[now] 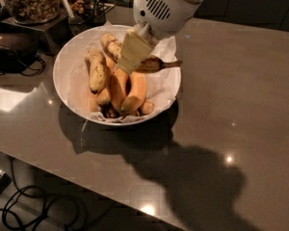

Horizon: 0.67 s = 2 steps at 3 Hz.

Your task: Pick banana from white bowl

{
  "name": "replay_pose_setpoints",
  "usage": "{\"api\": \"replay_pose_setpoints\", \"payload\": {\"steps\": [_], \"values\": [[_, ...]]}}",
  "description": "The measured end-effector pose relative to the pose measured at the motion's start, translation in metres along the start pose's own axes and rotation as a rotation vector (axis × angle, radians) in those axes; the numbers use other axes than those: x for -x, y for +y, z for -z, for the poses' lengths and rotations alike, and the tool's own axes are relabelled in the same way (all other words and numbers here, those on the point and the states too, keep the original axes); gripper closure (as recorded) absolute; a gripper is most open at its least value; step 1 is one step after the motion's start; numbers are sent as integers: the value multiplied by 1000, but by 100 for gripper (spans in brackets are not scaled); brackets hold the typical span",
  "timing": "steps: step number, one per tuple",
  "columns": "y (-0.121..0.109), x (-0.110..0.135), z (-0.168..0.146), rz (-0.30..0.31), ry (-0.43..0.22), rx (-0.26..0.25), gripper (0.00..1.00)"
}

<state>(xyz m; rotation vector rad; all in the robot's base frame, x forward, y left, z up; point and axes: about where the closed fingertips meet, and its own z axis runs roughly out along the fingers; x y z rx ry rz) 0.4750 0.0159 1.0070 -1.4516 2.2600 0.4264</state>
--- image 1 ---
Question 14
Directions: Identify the yellow banana right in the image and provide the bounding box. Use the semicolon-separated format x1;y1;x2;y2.
120;72;146;116

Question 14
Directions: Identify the black tongs holder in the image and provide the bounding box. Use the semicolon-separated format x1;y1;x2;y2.
85;0;115;27

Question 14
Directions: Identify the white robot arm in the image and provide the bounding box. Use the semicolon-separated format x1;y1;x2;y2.
118;0;204;75

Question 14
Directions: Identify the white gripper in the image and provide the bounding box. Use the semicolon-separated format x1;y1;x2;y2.
118;0;199;75

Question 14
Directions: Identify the white bowl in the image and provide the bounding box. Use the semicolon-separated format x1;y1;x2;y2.
52;24;182;127

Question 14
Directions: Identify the yellow banana centre left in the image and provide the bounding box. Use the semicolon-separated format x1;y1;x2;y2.
97;57;116;106

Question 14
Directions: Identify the glass jar of nuts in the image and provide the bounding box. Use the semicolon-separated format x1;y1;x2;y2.
5;0;60;25

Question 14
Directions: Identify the black display stand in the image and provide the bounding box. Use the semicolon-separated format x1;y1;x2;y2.
2;9;71;56

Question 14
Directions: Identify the black device with cable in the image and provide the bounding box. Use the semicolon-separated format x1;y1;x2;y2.
0;33;46;77

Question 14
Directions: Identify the white paper liner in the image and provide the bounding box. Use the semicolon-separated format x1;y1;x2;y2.
67;20;178;124

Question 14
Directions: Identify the black cable on floor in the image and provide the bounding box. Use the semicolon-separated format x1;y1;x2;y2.
0;157;117;231

